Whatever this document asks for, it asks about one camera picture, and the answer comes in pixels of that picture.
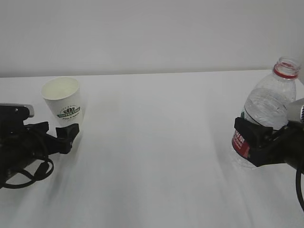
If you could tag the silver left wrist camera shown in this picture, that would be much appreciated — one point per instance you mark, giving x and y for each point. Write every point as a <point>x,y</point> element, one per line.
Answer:
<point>12,111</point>

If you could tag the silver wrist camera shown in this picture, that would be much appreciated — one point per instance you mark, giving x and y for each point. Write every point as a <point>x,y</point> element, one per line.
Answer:
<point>295,111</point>
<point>12,111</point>

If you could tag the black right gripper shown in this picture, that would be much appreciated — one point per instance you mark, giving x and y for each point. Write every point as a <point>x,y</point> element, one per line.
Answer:
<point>259,146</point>

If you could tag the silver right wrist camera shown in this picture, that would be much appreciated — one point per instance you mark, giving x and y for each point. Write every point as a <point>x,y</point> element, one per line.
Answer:
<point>295,111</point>

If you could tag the clear water bottle red label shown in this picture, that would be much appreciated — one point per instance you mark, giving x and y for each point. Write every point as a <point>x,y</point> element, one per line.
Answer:
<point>267,102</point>

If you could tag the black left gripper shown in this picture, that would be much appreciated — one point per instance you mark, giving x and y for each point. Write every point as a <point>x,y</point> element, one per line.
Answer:
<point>27,151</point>

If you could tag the white paper cup green logo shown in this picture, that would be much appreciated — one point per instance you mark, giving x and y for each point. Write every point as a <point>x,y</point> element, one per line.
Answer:
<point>62,95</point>

